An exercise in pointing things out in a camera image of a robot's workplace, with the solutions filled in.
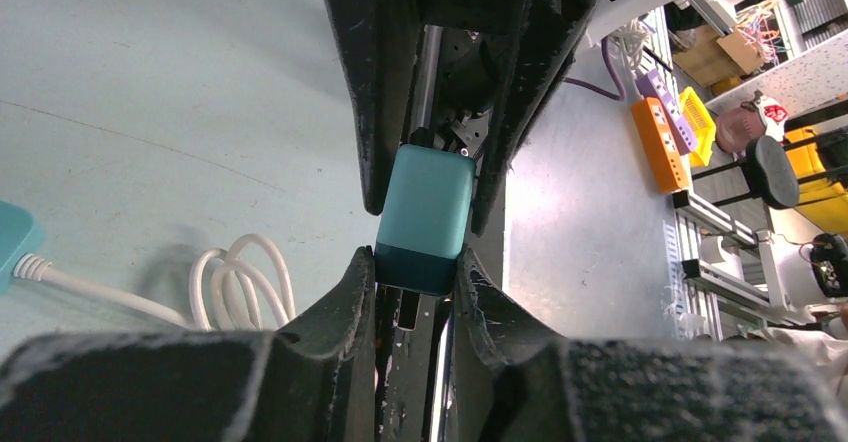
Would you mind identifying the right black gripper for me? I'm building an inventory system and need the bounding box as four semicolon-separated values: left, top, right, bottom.
324;0;598;235

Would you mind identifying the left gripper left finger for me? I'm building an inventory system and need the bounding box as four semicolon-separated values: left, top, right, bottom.
1;247;375;441

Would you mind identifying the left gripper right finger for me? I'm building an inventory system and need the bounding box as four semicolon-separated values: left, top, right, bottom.
453;249;847;441

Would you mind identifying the teal plug adapter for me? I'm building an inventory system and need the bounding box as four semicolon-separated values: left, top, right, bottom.
374;144;476;297

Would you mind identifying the teal power strip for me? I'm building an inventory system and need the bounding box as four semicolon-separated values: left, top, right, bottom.
1;201;45;295

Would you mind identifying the purple power strip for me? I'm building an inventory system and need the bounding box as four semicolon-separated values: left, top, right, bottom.
635;69;697;155

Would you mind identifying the orange power strip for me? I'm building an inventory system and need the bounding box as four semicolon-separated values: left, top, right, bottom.
630;97;690;194

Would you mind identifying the yellow plastic basket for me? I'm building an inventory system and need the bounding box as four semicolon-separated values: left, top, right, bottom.
679;87;717;167

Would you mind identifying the black round stool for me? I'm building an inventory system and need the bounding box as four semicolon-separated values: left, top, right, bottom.
691;136;847;210

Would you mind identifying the white power strip cable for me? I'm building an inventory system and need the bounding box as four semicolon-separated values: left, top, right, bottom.
13;233;297;332

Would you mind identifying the grey cable duct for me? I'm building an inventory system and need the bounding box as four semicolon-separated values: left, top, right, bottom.
662;220;710;338

